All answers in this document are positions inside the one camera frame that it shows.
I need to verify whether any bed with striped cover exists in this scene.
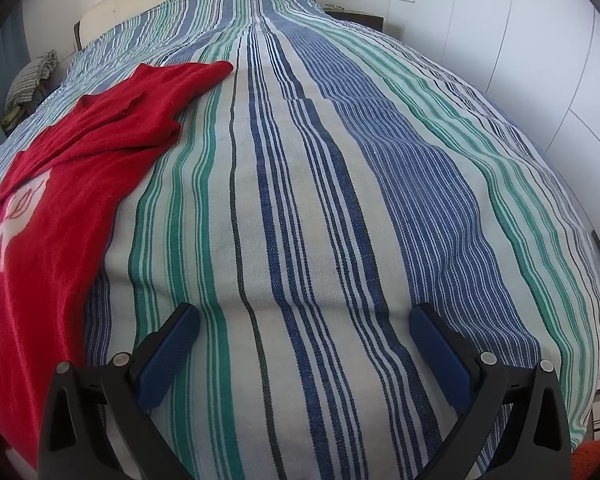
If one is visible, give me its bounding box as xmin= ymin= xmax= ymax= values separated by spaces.
xmin=0 ymin=0 xmax=600 ymax=480

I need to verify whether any orange rug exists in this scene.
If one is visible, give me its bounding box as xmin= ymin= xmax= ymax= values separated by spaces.
xmin=574 ymin=437 xmax=600 ymax=480

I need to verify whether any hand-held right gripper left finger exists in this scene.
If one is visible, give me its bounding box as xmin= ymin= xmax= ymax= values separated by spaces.
xmin=37 ymin=302 xmax=202 ymax=480

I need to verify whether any blue curtain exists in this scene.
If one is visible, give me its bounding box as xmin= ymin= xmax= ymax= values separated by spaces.
xmin=0 ymin=5 xmax=31 ymax=133

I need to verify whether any red knitted sweater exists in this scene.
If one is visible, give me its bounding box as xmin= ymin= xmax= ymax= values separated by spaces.
xmin=0 ymin=61 xmax=233 ymax=467

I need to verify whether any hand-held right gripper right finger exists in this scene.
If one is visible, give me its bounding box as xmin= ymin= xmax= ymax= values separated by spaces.
xmin=409 ymin=302 xmax=573 ymax=480

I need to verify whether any dark wooden nightstand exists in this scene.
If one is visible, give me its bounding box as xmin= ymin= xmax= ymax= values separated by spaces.
xmin=325 ymin=7 xmax=385 ymax=34

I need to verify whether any cream padded headboard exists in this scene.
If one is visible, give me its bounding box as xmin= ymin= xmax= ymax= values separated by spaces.
xmin=74 ymin=0 xmax=307 ymax=52

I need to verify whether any white wardrobe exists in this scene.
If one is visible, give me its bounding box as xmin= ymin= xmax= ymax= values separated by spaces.
xmin=387 ymin=0 xmax=600 ymax=393

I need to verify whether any checked grey cloth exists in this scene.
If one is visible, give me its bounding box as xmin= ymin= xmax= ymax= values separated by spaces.
xmin=5 ymin=50 xmax=59 ymax=104

